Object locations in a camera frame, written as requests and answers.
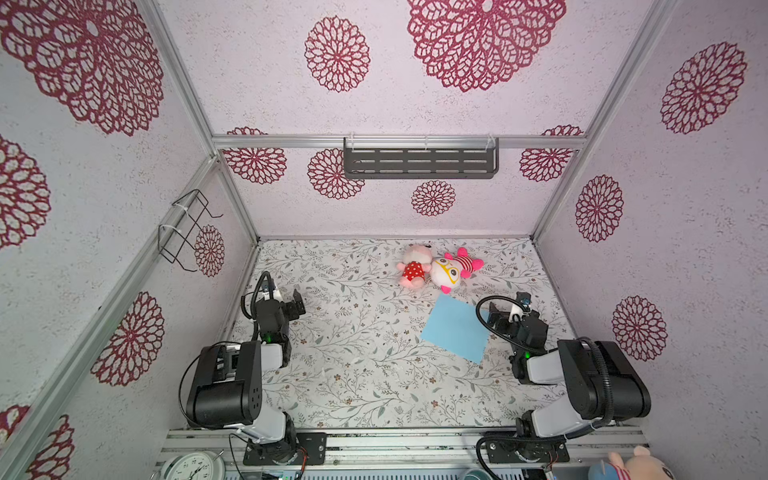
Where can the floral patterned table mat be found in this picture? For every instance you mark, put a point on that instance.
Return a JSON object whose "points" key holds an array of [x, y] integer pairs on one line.
{"points": [[358, 359]]}

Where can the yellow face plush doll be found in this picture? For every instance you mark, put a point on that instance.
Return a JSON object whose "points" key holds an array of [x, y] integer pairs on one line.
{"points": [[449, 271]]}

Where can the black wire wall rack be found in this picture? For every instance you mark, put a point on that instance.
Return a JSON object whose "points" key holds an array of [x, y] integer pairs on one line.
{"points": [[193, 242]]}

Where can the light blue paper sheet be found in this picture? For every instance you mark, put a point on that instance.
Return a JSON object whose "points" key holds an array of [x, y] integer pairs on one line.
{"points": [[453, 326]]}

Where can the teal round cup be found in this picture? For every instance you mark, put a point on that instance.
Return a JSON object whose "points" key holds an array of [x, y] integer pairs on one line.
{"points": [[475, 474]]}

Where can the white analog clock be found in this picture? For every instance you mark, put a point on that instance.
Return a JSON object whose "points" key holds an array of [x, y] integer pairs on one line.
{"points": [[201, 465]]}

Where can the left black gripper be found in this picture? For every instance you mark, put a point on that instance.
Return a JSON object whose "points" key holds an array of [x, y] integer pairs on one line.
{"points": [[291, 306]]}

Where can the pink plush doll red dress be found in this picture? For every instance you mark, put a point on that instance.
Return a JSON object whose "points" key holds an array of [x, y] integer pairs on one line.
{"points": [[415, 266]]}

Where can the grey slotted wall shelf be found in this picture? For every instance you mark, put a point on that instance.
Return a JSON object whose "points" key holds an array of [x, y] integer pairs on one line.
{"points": [[424, 163]]}

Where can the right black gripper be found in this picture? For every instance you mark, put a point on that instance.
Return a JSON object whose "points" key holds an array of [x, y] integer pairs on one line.
{"points": [[501, 318]]}

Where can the blue plush toy foreground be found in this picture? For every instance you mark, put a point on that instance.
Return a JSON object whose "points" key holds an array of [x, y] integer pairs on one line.
{"points": [[604, 471]]}

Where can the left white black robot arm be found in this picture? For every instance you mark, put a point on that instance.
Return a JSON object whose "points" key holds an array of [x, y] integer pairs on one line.
{"points": [[226, 390]]}

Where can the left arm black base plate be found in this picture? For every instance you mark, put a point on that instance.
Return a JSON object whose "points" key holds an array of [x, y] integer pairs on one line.
{"points": [[295, 450]]}

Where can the pink plush toy foreground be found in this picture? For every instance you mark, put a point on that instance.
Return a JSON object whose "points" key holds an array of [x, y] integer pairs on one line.
{"points": [[641, 466]]}

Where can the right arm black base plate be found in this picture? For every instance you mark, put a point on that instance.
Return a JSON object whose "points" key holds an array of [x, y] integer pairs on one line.
{"points": [[507, 448]]}

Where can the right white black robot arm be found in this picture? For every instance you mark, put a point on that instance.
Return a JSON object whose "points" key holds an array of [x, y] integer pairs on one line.
{"points": [[601, 386]]}

